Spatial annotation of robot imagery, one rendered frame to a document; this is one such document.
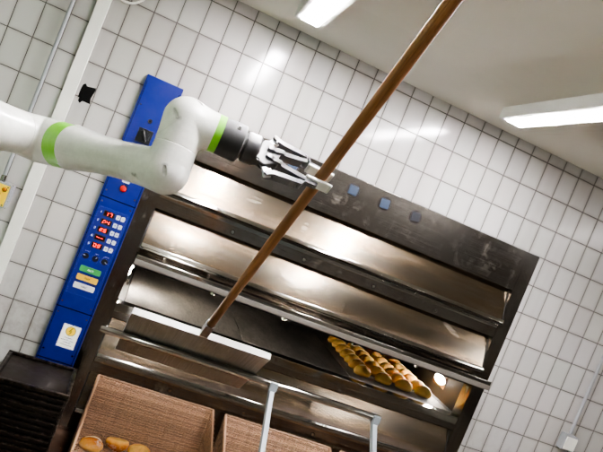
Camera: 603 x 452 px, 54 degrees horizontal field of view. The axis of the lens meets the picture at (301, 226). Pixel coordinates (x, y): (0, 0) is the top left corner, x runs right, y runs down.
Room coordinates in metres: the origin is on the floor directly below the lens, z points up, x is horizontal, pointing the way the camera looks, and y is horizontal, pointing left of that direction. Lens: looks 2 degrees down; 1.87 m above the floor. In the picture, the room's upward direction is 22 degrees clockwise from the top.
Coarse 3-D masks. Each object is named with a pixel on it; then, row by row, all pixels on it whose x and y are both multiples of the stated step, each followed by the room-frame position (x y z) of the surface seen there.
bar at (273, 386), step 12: (120, 336) 2.22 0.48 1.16; (132, 336) 2.23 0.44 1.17; (156, 348) 2.25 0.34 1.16; (168, 348) 2.26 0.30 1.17; (192, 360) 2.28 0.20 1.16; (204, 360) 2.30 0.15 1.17; (228, 372) 2.32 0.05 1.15; (240, 372) 2.33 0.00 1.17; (264, 384) 2.36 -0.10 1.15; (276, 384) 2.36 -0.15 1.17; (300, 396) 2.41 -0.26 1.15; (312, 396) 2.41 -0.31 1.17; (336, 408) 2.44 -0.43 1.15; (348, 408) 2.45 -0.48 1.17; (264, 420) 2.28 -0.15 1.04; (372, 420) 2.48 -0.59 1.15; (264, 432) 2.24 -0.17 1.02; (372, 432) 2.45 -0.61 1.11; (264, 444) 2.21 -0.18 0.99; (372, 444) 2.41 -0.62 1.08
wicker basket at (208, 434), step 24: (96, 384) 2.50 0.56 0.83; (120, 384) 2.58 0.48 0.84; (96, 408) 2.53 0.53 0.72; (120, 408) 2.57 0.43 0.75; (144, 408) 2.60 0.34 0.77; (168, 408) 2.63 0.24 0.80; (192, 408) 2.66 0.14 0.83; (96, 432) 2.52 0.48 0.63; (120, 432) 2.55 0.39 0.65; (144, 432) 2.58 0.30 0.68; (168, 432) 2.61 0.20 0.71; (192, 432) 2.65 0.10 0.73
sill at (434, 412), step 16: (128, 304) 2.60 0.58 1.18; (176, 320) 2.65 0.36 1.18; (224, 336) 2.72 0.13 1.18; (272, 352) 2.77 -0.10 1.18; (288, 368) 2.77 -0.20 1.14; (304, 368) 2.79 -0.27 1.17; (320, 368) 2.86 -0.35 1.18; (336, 384) 2.83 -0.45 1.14; (352, 384) 2.85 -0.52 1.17; (368, 384) 2.92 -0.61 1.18; (384, 400) 2.89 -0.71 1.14; (400, 400) 2.91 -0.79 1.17; (432, 416) 2.96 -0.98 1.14; (448, 416) 2.98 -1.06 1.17
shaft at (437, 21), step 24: (456, 0) 1.04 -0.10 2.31; (432, 24) 1.08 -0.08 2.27; (408, 48) 1.14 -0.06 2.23; (408, 72) 1.17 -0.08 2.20; (384, 96) 1.22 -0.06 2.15; (360, 120) 1.28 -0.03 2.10; (312, 192) 1.48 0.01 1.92; (288, 216) 1.57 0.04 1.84; (240, 288) 1.88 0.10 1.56; (216, 312) 2.04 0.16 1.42
